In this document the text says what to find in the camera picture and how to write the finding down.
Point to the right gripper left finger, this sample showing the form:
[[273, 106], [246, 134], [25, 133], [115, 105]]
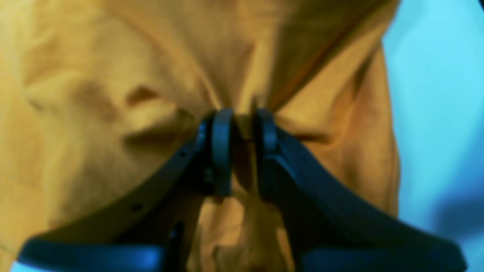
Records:
[[150, 229]]

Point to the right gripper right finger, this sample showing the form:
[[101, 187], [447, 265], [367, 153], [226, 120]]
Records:
[[330, 228]]

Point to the orange t-shirt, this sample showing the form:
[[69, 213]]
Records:
[[96, 94]]

